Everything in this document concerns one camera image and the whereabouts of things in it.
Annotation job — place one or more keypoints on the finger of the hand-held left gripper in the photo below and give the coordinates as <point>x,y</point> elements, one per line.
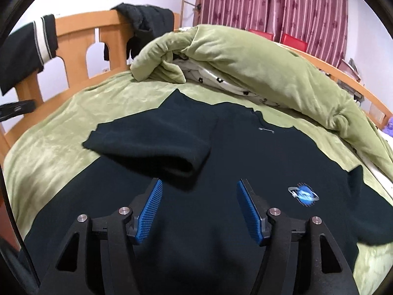
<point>18,110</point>

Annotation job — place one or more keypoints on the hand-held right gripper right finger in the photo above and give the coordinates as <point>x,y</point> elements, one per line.
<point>250,212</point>

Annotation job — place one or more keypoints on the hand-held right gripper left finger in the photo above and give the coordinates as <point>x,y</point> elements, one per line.
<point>150,212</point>

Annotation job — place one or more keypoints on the black t-shirt with planet logo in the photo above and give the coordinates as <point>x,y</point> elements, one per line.
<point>190,135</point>

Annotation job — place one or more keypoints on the black jacket with white stripes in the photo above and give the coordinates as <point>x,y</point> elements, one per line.
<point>18,52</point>

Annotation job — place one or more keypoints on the wooden bed headboard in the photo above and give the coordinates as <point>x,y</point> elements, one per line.
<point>73,27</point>

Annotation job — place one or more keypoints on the green quilt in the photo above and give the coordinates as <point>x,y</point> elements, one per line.
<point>245,61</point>

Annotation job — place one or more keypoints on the black garment on headboard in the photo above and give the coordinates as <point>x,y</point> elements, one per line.
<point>144,15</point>

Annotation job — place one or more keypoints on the purple cloth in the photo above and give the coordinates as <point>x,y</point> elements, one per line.
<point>389,127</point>

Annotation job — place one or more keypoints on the wooden rack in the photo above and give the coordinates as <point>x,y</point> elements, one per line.
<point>183,12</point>

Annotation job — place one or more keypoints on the pink floral curtain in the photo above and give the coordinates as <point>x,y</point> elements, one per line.
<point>261,3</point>

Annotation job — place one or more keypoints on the white wall socket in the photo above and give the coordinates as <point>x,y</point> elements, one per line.
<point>106,70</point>

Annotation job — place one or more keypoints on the wooden bed side rail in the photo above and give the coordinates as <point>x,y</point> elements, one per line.
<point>337,73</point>

